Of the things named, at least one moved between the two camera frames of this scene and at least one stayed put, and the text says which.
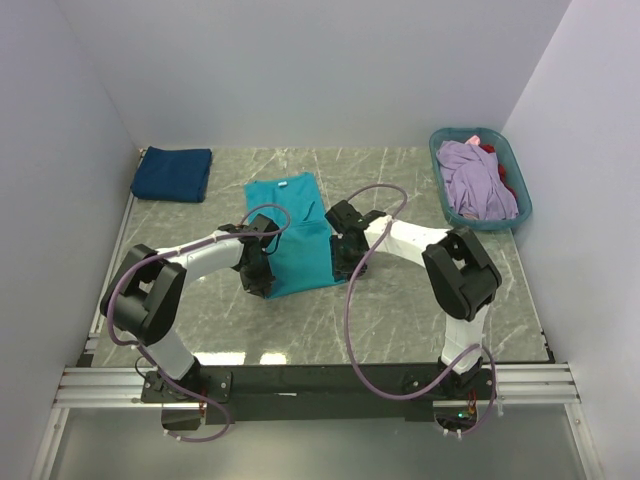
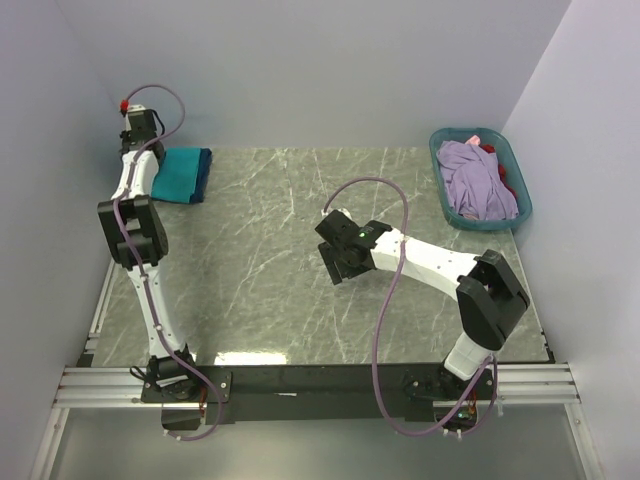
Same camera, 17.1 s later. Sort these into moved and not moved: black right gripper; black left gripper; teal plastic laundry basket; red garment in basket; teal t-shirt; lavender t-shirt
Moved: teal t-shirt; black left gripper
Not moved: black right gripper; red garment in basket; lavender t-shirt; teal plastic laundry basket
